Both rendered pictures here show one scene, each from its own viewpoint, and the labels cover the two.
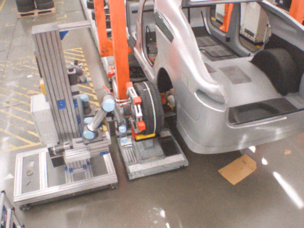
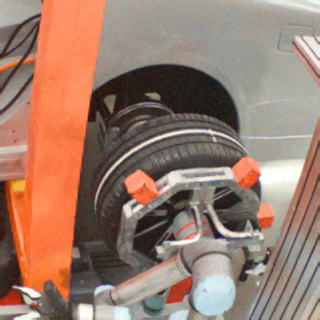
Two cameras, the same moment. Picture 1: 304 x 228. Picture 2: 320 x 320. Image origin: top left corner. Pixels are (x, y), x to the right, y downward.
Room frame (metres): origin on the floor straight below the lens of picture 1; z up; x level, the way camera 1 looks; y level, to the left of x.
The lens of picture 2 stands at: (3.28, 2.35, 3.04)
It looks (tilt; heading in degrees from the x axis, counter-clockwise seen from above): 44 degrees down; 265
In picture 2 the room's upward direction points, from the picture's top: 11 degrees clockwise
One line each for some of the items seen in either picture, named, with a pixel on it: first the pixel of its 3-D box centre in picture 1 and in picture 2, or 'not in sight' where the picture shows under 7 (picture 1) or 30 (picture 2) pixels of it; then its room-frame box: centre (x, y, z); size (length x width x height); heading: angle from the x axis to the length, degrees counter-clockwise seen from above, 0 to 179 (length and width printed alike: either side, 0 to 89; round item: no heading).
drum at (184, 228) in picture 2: (128, 111); (195, 239); (2.83, 0.30, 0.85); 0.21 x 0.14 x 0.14; 106
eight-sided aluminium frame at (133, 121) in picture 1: (134, 110); (190, 226); (2.85, 0.23, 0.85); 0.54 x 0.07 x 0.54; 16
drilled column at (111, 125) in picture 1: (111, 123); not in sight; (3.42, 0.63, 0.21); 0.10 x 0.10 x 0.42; 16
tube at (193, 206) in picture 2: (121, 95); (183, 219); (2.91, 0.37, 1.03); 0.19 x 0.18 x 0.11; 106
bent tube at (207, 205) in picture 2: (125, 104); (233, 213); (2.72, 0.32, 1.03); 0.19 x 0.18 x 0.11; 106
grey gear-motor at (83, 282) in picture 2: not in sight; (73, 278); (3.27, 0.07, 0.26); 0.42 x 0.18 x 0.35; 106
